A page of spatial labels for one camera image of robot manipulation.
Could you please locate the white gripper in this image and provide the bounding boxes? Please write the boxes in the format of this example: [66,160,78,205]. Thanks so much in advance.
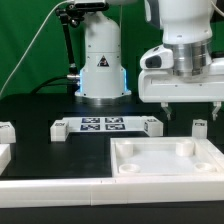
[138,58,224,120]

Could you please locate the white square tabletop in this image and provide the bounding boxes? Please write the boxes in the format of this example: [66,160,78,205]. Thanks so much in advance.
[110,137,224,177]

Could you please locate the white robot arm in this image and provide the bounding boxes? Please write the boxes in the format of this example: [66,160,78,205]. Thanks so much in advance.
[74,0,224,111]

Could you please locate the white AprilTag base sheet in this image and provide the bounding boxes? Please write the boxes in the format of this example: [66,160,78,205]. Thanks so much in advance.
[64,116,144,132]

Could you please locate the white front obstacle bar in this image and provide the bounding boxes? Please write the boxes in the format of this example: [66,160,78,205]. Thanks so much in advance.
[0,174,224,208]

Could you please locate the white obstacle bar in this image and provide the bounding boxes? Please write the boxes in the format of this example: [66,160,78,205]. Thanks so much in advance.
[0,144,11,175]
[0,174,224,208]

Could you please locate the white left obstacle bar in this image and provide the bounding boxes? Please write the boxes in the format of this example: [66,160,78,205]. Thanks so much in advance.
[0,144,11,175]

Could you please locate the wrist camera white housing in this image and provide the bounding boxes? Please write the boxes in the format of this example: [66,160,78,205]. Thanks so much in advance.
[140,45,174,69]

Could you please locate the overhead camera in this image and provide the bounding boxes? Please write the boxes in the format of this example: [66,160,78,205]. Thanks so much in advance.
[74,0,108,11]

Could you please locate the black cables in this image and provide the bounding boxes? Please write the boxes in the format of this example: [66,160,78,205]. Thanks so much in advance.
[31,75,78,94]

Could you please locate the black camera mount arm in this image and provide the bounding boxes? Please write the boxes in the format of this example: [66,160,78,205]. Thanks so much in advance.
[55,7,80,95]

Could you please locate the white cable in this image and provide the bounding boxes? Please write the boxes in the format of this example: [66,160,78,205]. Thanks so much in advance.
[0,0,73,96]

